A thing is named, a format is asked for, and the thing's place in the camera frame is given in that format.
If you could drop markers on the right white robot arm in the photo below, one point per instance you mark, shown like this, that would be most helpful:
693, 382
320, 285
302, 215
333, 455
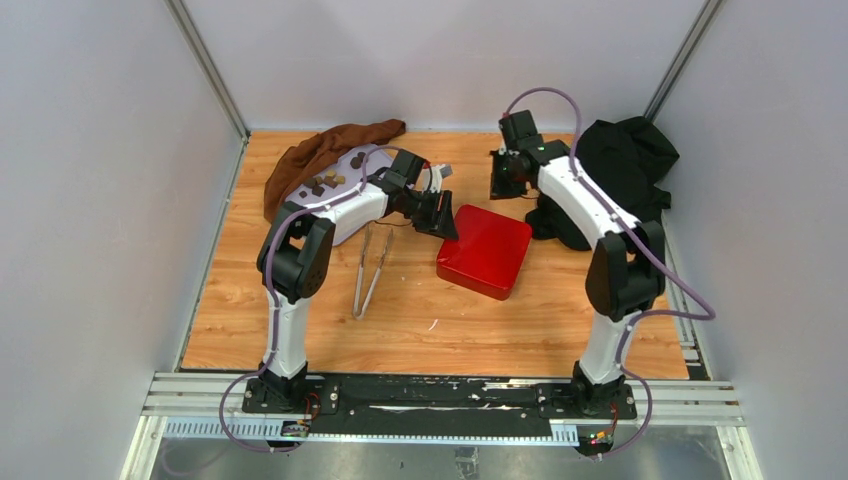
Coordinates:
624, 276

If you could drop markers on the black cloth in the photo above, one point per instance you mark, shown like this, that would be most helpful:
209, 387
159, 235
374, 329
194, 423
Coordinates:
626, 159

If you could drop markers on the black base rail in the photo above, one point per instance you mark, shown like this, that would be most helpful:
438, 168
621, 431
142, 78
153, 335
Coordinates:
437, 406

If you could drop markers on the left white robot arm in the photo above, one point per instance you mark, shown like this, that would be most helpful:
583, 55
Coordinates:
295, 256

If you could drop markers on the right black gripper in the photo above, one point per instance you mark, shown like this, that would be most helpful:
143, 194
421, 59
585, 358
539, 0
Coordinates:
498, 189

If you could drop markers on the red chocolate box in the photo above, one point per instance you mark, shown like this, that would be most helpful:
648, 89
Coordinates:
492, 280

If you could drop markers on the red box lid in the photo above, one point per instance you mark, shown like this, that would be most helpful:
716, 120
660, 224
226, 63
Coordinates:
486, 237

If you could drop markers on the brown cloth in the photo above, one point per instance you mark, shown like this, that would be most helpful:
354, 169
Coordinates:
318, 152

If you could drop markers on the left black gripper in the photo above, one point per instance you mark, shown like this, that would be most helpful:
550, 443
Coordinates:
439, 222

